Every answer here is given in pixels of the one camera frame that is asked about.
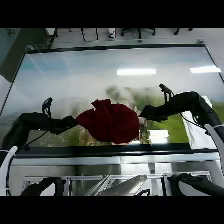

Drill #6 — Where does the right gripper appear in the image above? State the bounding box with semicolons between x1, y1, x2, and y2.
138;103;173;123

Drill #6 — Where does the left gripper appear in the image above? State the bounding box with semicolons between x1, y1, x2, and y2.
49;115;79;136

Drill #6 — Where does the red T-shirt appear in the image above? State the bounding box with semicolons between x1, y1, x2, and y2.
75;98;141;145

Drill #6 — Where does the white garment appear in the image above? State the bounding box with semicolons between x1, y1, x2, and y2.
182;95;218;150

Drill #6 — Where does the black office chair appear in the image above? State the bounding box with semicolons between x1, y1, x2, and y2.
120;27;157;40

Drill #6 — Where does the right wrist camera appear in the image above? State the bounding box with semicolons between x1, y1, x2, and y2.
158;83;175;105

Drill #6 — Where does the black cable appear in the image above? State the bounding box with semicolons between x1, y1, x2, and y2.
21;130;52;150
179;112;208;135

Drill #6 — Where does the silver frame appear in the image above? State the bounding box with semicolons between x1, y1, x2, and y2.
9;152;224;197

